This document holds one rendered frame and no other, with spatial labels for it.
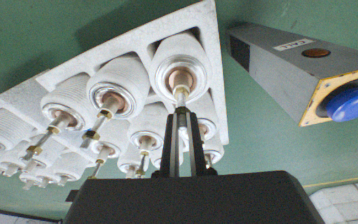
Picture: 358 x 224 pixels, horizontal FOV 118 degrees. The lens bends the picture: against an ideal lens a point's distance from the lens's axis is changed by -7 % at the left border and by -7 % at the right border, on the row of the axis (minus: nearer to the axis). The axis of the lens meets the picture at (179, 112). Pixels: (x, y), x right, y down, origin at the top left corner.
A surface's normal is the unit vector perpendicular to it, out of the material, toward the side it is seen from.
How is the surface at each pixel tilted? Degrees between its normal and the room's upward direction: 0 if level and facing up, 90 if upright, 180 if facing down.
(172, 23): 0
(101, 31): 0
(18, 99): 90
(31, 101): 90
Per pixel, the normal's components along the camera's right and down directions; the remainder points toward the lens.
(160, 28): 0.00, 0.66
